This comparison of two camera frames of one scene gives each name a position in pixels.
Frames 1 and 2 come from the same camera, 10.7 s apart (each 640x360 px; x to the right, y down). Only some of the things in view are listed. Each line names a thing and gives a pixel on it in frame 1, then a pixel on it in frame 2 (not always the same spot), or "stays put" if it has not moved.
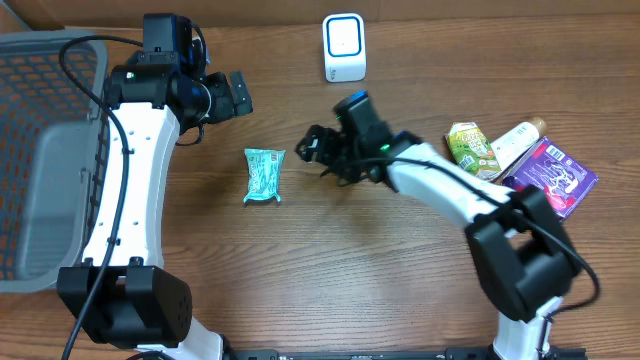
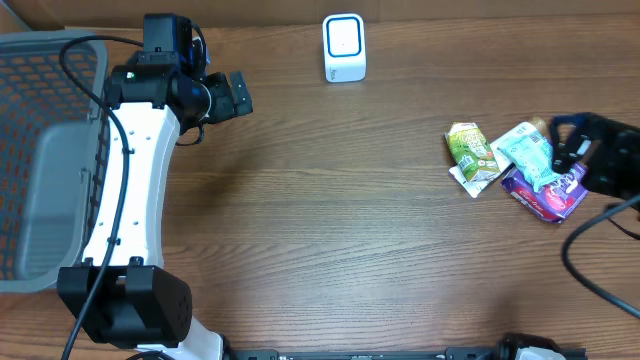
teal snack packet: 264,167 → 533,155
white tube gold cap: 508,145 stays put
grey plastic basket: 54,132 stays put
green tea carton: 470,150 stays put
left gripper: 239,93 stays put
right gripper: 332,142 → 602,133
